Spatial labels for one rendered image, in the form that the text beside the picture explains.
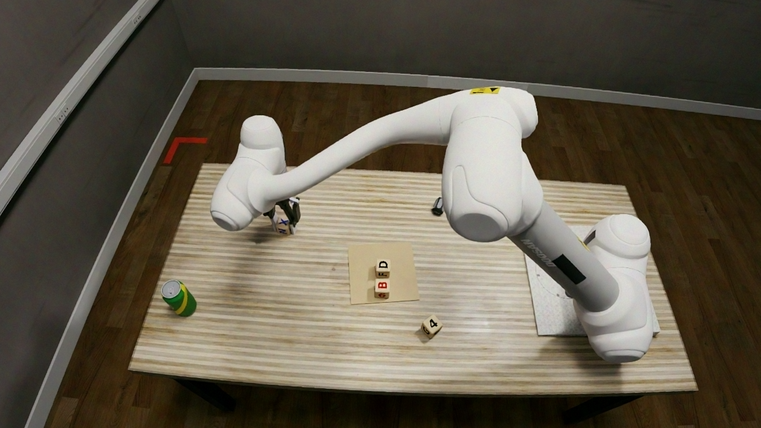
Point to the tan square mat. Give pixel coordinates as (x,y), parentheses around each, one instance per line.
(362,266)

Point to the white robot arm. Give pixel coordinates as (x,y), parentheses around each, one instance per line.
(489,191)

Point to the green drink can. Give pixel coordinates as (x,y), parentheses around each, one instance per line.
(178,297)

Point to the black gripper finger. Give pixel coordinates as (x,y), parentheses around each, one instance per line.
(293,214)
(272,215)

